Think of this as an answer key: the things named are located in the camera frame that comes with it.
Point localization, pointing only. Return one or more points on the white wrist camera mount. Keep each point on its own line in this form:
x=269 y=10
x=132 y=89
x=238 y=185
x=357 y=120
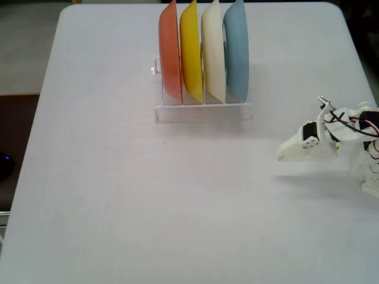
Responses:
x=319 y=124

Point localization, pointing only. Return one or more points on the black computer mouse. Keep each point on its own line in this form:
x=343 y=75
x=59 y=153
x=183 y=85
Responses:
x=6 y=165

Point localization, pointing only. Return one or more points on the dark brown seat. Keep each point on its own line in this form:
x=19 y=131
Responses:
x=17 y=124

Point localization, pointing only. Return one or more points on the cream plastic plate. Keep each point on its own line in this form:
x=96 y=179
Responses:
x=213 y=59

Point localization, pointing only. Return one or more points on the yellow plastic plate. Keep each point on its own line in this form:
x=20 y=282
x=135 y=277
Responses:
x=191 y=59

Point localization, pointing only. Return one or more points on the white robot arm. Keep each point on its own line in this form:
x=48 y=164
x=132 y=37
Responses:
x=346 y=133

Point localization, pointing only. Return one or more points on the orange plastic plate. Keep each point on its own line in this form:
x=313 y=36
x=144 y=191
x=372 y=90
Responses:
x=170 y=59

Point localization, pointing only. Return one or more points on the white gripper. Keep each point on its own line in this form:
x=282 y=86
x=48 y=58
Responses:
x=299 y=138

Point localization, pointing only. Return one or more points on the light blue plastic plate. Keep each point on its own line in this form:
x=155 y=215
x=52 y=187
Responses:
x=237 y=59

